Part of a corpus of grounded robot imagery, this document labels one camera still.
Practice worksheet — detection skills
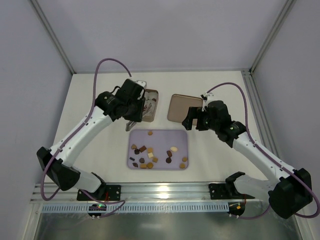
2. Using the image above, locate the brown tin lid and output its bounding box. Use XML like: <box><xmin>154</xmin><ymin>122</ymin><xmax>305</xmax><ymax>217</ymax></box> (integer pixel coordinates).
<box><xmin>167</xmin><ymin>94</ymin><xmax>203</xmax><ymax>124</ymax></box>

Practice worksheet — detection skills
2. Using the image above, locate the left black mount plate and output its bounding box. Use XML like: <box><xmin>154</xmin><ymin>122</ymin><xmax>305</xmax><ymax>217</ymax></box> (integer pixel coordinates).
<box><xmin>76</xmin><ymin>183</ymin><xmax>121</xmax><ymax>202</ymax></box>

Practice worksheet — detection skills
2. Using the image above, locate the aluminium rail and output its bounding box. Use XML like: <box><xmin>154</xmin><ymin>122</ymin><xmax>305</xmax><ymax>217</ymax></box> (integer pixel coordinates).
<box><xmin>31</xmin><ymin>181</ymin><xmax>261</xmax><ymax>202</ymax></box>

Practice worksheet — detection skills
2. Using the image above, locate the white slotted cable duct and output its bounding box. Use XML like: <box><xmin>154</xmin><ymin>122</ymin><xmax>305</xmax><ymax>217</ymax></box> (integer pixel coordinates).
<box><xmin>41</xmin><ymin>202</ymin><xmax>229</xmax><ymax>214</ymax></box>

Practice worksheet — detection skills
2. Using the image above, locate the caramel ribbed chocolate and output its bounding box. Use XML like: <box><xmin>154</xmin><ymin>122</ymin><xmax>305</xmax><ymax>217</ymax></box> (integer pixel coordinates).
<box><xmin>140</xmin><ymin>163</ymin><xmax>147</xmax><ymax>169</ymax></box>

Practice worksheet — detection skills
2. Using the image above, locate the black mount plate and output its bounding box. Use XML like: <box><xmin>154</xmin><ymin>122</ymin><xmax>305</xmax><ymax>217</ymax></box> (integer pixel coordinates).
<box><xmin>208</xmin><ymin>183</ymin><xmax>230</xmax><ymax>200</ymax></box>
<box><xmin>76</xmin><ymin>183</ymin><xmax>121</xmax><ymax>202</ymax></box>

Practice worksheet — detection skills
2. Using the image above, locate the purple plastic tray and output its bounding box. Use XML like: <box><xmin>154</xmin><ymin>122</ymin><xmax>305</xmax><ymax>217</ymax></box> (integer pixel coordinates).
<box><xmin>127</xmin><ymin>129</ymin><xmax>189</xmax><ymax>171</ymax></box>

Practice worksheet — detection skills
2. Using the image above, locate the caramel shell chocolate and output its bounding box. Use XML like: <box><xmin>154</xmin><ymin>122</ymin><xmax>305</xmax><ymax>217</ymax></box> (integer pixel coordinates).
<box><xmin>147</xmin><ymin>162</ymin><xmax>154</xmax><ymax>169</ymax></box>

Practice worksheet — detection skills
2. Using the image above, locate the white swirl oval chocolate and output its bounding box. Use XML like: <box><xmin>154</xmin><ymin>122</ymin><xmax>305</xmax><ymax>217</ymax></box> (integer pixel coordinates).
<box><xmin>170</xmin><ymin>146</ymin><xmax>178</xmax><ymax>152</ymax></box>

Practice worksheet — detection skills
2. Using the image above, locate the brown rectangular chocolate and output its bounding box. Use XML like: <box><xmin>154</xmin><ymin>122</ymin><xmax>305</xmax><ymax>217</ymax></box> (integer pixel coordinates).
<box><xmin>139</xmin><ymin>146</ymin><xmax>147</xmax><ymax>153</ymax></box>

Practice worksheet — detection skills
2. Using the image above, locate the dark rose chocolate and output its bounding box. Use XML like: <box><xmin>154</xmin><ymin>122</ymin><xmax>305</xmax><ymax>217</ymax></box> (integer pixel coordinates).
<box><xmin>165</xmin><ymin>157</ymin><xmax>172</xmax><ymax>164</ymax></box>

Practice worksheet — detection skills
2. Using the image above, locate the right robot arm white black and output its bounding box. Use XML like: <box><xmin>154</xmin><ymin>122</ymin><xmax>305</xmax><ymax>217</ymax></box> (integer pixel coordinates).
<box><xmin>182</xmin><ymin>100</ymin><xmax>316</xmax><ymax>219</ymax></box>

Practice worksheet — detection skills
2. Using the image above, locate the right black mount plate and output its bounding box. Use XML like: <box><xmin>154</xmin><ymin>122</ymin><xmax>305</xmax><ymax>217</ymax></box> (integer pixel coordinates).
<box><xmin>208</xmin><ymin>183</ymin><xmax>230</xmax><ymax>200</ymax></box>

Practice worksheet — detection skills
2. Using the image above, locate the brown tin box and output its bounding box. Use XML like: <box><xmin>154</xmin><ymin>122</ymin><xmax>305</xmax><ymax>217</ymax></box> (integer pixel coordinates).
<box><xmin>142</xmin><ymin>89</ymin><xmax>159</xmax><ymax>123</ymax></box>

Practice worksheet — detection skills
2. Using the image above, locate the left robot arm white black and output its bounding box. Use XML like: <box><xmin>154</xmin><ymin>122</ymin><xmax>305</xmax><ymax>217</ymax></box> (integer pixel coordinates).
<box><xmin>36</xmin><ymin>79</ymin><xmax>147</xmax><ymax>200</ymax></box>

